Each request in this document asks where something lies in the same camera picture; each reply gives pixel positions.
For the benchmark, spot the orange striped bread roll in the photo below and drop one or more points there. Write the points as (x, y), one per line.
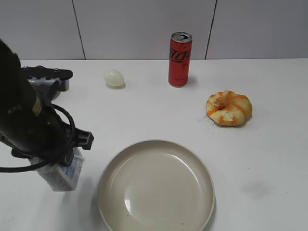
(227, 108)

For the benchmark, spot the red soda can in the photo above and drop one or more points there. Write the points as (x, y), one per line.
(179, 58)

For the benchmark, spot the black grey device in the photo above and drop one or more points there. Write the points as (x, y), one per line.
(48, 81)

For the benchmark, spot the white blue milk carton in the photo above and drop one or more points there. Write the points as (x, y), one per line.
(61, 178)

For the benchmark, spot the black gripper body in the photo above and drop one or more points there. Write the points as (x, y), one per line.
(54, 146)

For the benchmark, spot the beige round plate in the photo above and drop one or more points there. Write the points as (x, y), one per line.
(156, 185)

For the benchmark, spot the white egg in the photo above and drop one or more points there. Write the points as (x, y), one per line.
(113, 78)

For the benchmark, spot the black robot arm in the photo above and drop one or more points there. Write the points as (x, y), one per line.
(29, 122)

